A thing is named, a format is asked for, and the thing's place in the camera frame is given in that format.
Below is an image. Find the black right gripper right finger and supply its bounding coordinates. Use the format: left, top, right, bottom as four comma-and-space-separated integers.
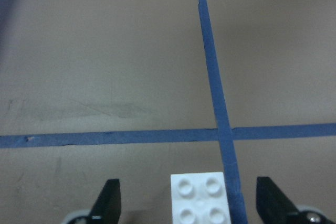
256, 177, 299, 224

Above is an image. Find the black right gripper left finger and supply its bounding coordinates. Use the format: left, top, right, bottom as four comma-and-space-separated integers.
89, 179, 122, 224

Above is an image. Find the white block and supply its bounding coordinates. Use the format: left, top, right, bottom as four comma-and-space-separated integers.
171, 172, 231, 224

